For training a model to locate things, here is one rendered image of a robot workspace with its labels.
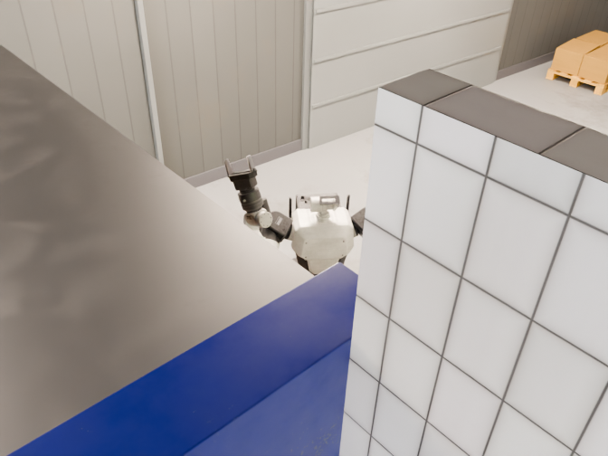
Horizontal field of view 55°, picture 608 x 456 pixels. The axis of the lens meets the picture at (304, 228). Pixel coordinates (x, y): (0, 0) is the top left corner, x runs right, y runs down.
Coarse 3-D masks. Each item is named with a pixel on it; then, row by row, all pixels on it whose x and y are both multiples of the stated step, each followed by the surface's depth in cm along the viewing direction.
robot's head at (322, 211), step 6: (312, 198) 251; (318, 198) 251; (312, 204) 250; (318, 204) 250; (324, 204) 251; (330, 204) 251; (312, 210) 251; (318, 210) 251; (324, 210) 253; (318, 216) 255; (324, 216) 254
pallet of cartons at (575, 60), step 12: (588, 36) 782; (600, 36) 783; (564, 48) 742; (576, 48) 743; (588, 48) 744; (600, 48) 745; (564, 60) 743; (576, 60) 733; (588, 60) 723; (600, 60) 713; (552, 72) 758; (564, 72) 749; (576, 72) 739; (588, 72) 729; (600, 72) 718; (576, 84) 741; (600, 84) 721
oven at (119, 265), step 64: (0, 64) 206; (0, 128) 168; (64, 128) 169; (0, 192) 142; (64, 192) 142; (128, 192) 143; (192, 192) 144; (0, 256) 122; (64, 256) 123; (128, 256) 123; (192, 256) 124; (256, 256) 125; (0, 320) 108; (64, 320) 108; (128, 320) 108; (192, 320) 109; (0, 384) 96; (64, 384) 97; (128, 384) 97; (0, 448) 87
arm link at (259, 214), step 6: (264, 198) 239; (246, 204) 232; (252, 204) 231; (258, 204) 232; (264, 204) 238; (246, 210) 233; (252, 210) 233; (258, 210) 234; (264, 210) 236; (270, 210) 240; (246, 216) 237; (252, 216) 233; (258, 216) 232; (264, 216) 233; (270, 216) 234; (252, 222) 235; (258, 222) 232; (264, 222) 233; (270, 222) 234
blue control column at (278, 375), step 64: (256, 320) 103; (320, 320) 103; (192, 384) 91; (256, 384) 92; (320, 384) 100; (64, 448) 82; (128, 448) 82; (192, 448) 83; (256, 448) 95; (320, 448) 112
